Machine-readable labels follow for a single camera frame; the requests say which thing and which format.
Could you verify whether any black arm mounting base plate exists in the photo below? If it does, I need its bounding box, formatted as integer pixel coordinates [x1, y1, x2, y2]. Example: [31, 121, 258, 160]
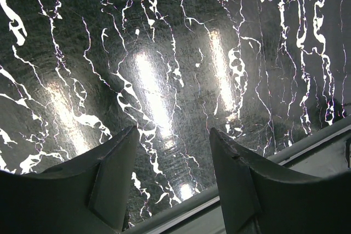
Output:
[128, 117, 350, 233]

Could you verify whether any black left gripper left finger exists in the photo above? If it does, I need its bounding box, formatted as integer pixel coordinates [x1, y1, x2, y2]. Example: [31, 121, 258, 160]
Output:
[1, 126, 139, 233]

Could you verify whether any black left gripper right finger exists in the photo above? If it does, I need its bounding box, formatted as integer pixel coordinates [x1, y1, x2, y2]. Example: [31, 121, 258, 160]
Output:
[210, 128, 350, 233]

